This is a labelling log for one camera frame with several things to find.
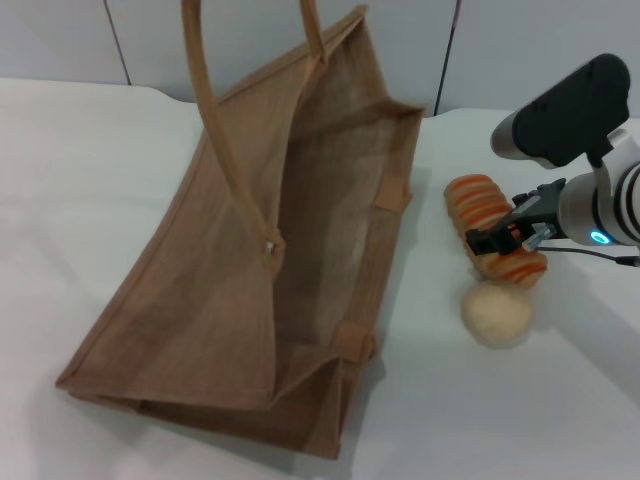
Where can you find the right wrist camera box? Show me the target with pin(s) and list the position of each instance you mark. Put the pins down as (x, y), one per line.
(565, 120)

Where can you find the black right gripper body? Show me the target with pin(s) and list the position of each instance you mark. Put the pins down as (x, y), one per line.
(542, 205)

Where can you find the orange striped bread loaf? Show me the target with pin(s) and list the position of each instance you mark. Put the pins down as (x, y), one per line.
(475, 200)

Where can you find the dark vertical wall strip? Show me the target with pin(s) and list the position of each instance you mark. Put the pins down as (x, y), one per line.
(446, 55)

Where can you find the brown jute handbag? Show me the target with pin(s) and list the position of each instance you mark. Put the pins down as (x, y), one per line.
(200, 300)

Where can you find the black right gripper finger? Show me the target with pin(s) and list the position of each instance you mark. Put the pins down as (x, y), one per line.
(482, 242)
(515, 240)

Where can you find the round egg yolk pastry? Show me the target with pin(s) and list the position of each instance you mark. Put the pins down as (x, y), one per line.
(495, 312)

